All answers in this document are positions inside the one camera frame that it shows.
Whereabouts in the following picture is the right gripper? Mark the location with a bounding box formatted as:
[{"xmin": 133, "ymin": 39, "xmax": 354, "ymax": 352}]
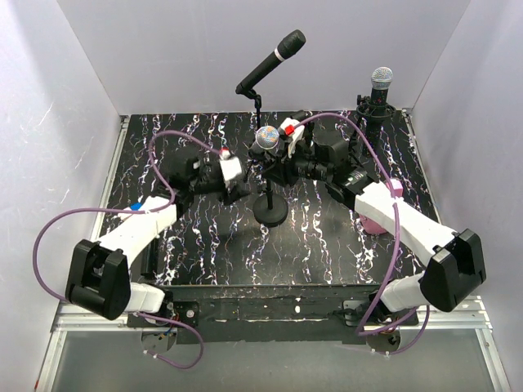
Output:
[{"xmin": 261, "ymin": 141, "xmax": 330, "ymax": 189}]

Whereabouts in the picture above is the round base stand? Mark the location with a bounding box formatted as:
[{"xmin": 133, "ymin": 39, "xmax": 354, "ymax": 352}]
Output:
[{"xmin": 253, "ymin": 158, "xmax": 288, "ymax": 228}]

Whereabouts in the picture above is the silver mesh microphone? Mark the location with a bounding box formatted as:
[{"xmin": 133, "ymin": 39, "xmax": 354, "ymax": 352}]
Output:
[
  {"xmin": 363, "ymin": 66, "xmax": 394, "ymax": 144},
  {"xmin": 141, "ymin": 238, "xmax": 159, "ymax": 279},
  {"xmin": 248, "ymin": 126, "xmax": 279, "ymax": 157}
]

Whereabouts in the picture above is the tall black foam microphone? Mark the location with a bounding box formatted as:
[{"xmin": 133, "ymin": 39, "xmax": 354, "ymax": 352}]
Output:
[{"xmin": 235, "ymin": 29, "xmax": 306, "ymax": 96}]

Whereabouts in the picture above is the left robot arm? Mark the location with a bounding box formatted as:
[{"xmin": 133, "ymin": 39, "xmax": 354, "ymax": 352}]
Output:
[{"xmin": 65, "ymin": 151, "xmax": 248, "ymax": 327}]

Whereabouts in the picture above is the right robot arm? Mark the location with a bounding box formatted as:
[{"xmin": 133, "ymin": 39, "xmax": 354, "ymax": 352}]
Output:
[{"xmin": 249, "ymin": 127, "xmax": 486, "ymax": 325}]

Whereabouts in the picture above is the pink wedge block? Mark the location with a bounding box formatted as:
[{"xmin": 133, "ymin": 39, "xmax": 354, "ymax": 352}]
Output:
[{"xmin": 355, "ymin": 178, "xmax": 403, "ymax": 234}]

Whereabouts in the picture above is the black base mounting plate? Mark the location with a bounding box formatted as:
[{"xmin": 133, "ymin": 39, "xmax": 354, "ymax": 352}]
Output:
[{"xmin": 126, "ymin": 283, "xmax": 420, "ymax": 346}]

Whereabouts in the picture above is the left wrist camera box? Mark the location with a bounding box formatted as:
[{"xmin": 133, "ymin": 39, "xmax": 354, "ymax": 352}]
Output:
[{"xmin": 219, "ymin": 149, "xmax": 243, "ymax": 187}]

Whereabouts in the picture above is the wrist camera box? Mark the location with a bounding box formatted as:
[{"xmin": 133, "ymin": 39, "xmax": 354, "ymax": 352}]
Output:
[
  {"xmin": 219, "ymin": 149, "xmax": 243, "ymax": 187},
  {"xmin": 278, "ymin": 118, "xmax": 305, "ymax": 158}
]

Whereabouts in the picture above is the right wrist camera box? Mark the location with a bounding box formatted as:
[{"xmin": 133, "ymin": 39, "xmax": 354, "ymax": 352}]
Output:
[{"xmin": 278, "ymin": 118, "xmax": 305, "ymax": 158}]

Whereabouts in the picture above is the right shock mount stand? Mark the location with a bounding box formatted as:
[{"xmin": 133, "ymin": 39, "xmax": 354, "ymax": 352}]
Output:
[{"xmin": 356, "ymin": 88, "xmax": 396, "ymax": 150}]

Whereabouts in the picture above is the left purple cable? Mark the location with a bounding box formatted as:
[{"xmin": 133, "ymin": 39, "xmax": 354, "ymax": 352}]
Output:
[{"xmin": 31, "ymin": 130, "xmax": 230, "ymax": 368}]

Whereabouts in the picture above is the aluminium frame rail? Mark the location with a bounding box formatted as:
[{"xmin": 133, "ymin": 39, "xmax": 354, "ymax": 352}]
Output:
[{"xmin": 34, "ymin": 114, "xmax": 512, "ymax": 392}]

